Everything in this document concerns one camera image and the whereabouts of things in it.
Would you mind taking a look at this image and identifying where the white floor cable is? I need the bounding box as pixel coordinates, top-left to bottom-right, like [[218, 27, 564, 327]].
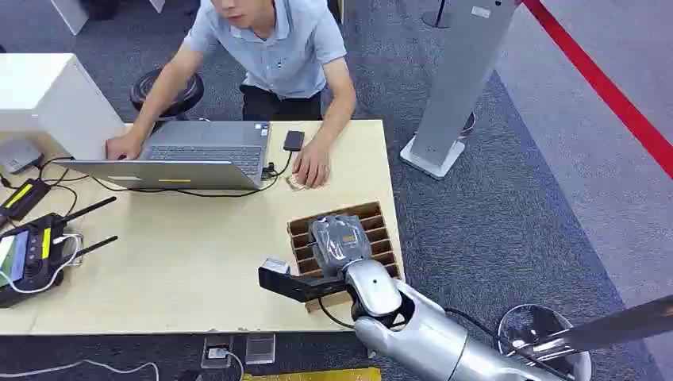
[[0, 358, 161, 381]]

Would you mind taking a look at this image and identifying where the black device with yellow label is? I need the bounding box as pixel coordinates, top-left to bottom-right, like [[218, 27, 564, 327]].
[[0, 178, 52, 222]]

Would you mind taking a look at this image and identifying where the white cable on router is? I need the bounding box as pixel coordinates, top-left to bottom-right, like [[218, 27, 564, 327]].
[[0, 233, 85, 295]]

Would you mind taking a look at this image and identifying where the red barrier belt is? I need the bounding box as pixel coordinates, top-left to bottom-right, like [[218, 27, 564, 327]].
[[520, 0, 673, 181]]

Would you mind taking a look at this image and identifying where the grey open laptop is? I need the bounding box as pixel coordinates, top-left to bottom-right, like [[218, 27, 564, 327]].
[[52, 121, 272, 192]]

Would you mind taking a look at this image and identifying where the black laptop cable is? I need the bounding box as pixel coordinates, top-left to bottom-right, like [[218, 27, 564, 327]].
[[91, 151, 294, 199]]

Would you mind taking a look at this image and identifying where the floor power socket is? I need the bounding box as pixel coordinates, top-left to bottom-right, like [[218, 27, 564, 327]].
[[200, 336, 234, 370]]

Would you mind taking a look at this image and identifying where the small grey device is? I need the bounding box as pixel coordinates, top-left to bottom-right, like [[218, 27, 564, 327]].
[[0, 138, 46, 175]]

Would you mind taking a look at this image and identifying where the black stanchion base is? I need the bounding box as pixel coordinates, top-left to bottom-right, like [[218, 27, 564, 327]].
[[421, 0, 454, 30]]

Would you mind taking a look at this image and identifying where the grey floor stand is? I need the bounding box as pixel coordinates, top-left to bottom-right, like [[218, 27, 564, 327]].
[[399, 0, 522, 181]]

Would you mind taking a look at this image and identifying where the yellow floor strip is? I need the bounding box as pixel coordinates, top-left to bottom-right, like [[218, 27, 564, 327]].
[[242, 367, 383, 381]]

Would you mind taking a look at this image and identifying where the black round stool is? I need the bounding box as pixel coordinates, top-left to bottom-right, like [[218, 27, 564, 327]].
[[129, 67, 206, 121]]

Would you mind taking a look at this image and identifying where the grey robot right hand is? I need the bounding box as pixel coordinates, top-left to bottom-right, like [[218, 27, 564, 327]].
[[309, 214, 374, 278]]

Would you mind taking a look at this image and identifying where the person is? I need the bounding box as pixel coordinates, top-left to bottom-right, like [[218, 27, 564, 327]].
[[105, 0, 359, 189]]

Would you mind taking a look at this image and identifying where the person's left hand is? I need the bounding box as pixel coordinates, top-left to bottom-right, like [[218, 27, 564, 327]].
[[292, 143, 332, 190]]

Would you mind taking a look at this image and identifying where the thin black desk cable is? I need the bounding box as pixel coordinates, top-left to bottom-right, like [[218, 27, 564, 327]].
[[0, 156, 80, 217]]

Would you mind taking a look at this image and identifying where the black phone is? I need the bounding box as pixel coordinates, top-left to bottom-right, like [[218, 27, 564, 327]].
[[283, 130, 306, 153]]

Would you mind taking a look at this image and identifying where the wooden slotted card box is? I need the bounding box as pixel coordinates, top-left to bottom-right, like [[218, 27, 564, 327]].
[[286, 201, 406, 314]]

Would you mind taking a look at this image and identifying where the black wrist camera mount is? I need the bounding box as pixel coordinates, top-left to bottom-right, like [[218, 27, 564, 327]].
[[257, 266, 349, 305]]

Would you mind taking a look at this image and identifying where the metal floor plate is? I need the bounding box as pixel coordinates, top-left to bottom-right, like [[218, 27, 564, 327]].
[[244, 333, 276, 366]]

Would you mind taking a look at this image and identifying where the chrome stanchion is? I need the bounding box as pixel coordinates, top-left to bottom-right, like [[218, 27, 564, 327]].
[[496, 294, 673, 381]]

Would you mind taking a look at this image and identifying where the person's right hand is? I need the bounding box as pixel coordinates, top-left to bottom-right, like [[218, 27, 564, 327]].
[[105, 132, 144, 161]]

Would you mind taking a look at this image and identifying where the black router antenna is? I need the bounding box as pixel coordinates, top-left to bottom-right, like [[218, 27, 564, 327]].
[[62, 195, 118, 223], [72, 235, 120, 260]]

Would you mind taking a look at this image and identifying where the black router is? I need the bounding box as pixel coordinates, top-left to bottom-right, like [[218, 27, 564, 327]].
[[0, 212, 67, 310]]

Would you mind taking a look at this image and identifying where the white box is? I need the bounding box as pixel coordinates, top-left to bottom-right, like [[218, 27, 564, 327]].
[[0, 52, 126, 161]]

